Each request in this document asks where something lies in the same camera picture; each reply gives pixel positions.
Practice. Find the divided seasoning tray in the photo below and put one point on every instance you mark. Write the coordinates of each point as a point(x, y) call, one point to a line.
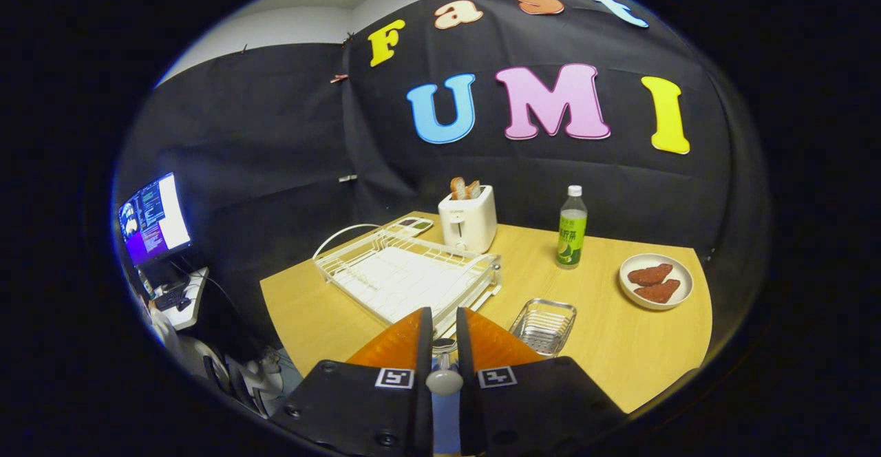
point(411, 226)

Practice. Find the green label drink bottle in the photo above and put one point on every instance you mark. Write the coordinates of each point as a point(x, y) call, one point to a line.
point(571, 233)

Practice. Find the red meat slice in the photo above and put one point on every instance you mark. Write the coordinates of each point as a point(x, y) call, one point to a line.
point(657, 292)
point(649, 274)

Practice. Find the small black cloth clip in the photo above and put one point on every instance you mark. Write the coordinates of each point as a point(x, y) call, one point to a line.
point(349, 37)

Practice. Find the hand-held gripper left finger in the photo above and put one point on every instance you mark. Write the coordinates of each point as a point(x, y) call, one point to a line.
point(425, 347)

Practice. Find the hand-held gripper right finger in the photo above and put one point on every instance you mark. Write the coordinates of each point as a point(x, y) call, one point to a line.
point(465, 347)

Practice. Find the white toaster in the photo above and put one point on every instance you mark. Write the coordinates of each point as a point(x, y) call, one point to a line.
point(468, 226)

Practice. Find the black backdrop cloth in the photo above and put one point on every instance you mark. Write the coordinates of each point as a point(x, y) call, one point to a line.
point(275, 133)

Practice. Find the toasted bread slice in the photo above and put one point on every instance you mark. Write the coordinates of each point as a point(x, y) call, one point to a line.
point(458, 188)
point(473, 190)

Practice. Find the white desk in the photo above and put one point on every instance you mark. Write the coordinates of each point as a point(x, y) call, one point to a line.
point(194, 299)

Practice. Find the white and black chair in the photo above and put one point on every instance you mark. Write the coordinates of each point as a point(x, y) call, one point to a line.
point(258, 378)

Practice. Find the black keyboard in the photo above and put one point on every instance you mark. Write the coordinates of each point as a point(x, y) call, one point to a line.
point(170, 299)

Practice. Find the computer monitor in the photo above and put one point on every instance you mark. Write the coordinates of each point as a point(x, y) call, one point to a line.
point(155, 219)

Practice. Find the white round plate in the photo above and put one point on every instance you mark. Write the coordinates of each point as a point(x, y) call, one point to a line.
point(681, 274)

